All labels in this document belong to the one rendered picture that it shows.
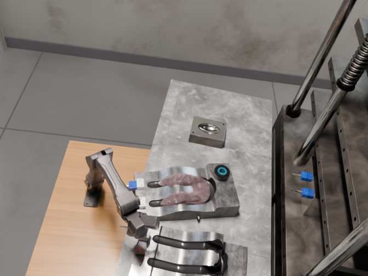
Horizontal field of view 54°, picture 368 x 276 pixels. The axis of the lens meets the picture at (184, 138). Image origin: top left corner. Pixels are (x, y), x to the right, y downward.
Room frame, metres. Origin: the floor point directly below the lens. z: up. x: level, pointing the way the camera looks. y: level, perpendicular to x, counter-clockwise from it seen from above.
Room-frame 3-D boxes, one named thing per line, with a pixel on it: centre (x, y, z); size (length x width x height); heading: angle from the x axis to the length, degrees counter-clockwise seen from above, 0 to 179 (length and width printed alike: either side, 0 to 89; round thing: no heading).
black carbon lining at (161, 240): (0.65, -0.12, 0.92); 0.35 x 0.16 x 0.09; 89
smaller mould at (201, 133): (1.44, -0.13, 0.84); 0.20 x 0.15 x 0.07; 89
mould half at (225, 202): (1.00, -0.06, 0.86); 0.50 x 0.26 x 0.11; 106
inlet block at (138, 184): (0.97, 0.22, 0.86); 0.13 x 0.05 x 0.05; 106
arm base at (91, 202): (0.94, 0.40, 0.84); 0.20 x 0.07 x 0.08; 6
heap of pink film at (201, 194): (0.99, -0.06, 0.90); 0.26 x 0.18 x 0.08; 106
